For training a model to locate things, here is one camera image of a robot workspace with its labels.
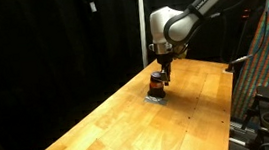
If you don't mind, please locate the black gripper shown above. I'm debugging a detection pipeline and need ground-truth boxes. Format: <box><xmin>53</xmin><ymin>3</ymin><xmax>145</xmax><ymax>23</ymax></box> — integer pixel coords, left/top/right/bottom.
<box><xmin>157</xmin><ymin>53</ymin><xmax>173</xmax><ymax>86</ymax></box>

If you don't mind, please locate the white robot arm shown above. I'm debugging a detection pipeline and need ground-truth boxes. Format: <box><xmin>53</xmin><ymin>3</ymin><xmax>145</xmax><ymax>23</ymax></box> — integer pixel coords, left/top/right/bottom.
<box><xmin>150</xmin><ymin>0</ymin><xmax>225</xmax><ymax>86</ymax></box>

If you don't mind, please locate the brown upside-down cup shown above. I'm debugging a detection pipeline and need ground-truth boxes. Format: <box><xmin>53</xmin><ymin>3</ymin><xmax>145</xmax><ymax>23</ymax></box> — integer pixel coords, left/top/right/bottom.
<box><xmin>147</xmin><ymin>72</ymin><xmax>166</xmax><ymax>98</ymax></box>

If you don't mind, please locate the black tripod stand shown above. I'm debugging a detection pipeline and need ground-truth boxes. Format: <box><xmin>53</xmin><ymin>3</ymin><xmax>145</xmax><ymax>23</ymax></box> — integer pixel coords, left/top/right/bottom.
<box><xmin>225</xmin><ymin>9</ymin><xmax>251</xmax><ymax>73</ymax></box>

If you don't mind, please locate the white vertical pole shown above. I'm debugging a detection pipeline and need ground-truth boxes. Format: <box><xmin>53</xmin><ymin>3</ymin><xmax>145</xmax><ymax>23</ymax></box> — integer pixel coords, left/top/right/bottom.
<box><xmin>138</xmin><ymin>0</ymin><xmax>148</xmax><ymax>68</ymax></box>

